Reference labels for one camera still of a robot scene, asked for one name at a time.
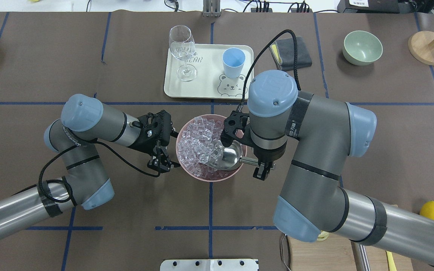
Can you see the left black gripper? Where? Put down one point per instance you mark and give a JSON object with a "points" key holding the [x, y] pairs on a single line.
{"points": [[140, 142]]}

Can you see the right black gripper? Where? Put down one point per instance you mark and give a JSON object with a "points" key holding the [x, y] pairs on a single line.
{"points": [[266, 154]]}

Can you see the steel ice scoop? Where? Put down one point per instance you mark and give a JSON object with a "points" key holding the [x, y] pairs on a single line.
{"points": [[231, 157]]}

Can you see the pink bowl of ice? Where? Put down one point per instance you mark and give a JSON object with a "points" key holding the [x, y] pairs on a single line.
{"points": [[198, 148]]}

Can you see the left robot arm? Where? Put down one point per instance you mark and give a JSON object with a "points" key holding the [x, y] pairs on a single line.
{"points": [[85, 122]]}

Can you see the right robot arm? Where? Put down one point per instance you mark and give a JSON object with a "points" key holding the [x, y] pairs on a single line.
{"points": [[311, 199]]}

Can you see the light blue cup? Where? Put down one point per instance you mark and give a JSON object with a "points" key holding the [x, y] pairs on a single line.
{"points": [[233, 61]]}

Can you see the cream serving tray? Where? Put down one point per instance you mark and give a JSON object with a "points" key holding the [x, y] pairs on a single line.
{"points": [[211, 82]]}

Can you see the clear wine glass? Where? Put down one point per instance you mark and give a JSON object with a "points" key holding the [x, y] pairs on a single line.
{"points": [[182, 47]]}

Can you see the grey folded cloth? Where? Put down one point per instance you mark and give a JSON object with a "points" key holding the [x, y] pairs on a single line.
{"points": [[286, 49]]}

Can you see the yellow sponge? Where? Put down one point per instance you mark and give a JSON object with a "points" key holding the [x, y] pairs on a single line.
{"points": [[275, 53]]}

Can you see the wooden cutting board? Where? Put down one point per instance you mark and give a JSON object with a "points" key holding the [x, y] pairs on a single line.
{"points": [[337, 254]]}

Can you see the green ceramic bowl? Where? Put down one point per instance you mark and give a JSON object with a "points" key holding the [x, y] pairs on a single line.
{"points": [[362, 48]]}

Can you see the yellow plastic knife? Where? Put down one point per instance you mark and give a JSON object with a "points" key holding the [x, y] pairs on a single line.
{"points": [[390, 261]]}

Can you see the wooden mug tree stand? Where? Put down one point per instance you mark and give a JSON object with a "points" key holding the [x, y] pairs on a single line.
{"points": [[421, 46]]}

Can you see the aluminium frame post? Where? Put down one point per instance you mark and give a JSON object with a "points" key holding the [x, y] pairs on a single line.
{"points": [[212, 8]]}

